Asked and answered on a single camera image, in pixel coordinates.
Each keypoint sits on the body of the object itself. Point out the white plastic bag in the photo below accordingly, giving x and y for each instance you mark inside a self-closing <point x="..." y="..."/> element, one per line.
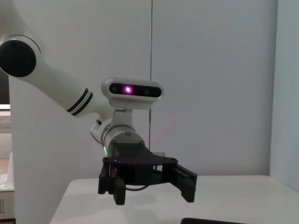
<point x="9" y="172"/>

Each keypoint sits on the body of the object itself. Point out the left gripper connector plug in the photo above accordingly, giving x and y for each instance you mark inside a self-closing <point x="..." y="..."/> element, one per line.
<point x="160" y="154"/>

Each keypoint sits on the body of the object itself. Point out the black glasses case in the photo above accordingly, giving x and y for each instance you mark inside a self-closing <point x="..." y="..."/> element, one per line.
<point x="210" y="221"/>

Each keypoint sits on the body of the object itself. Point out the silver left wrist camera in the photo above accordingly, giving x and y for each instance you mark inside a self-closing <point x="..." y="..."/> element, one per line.
<point x="130" y="89"/>

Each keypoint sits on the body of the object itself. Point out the white drawer cabinet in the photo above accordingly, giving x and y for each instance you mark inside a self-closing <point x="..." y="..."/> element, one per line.
<point x="7" y="205"/>

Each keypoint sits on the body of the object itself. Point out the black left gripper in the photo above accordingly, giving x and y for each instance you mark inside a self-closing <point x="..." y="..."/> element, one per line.
<point x="135" y="161"/>

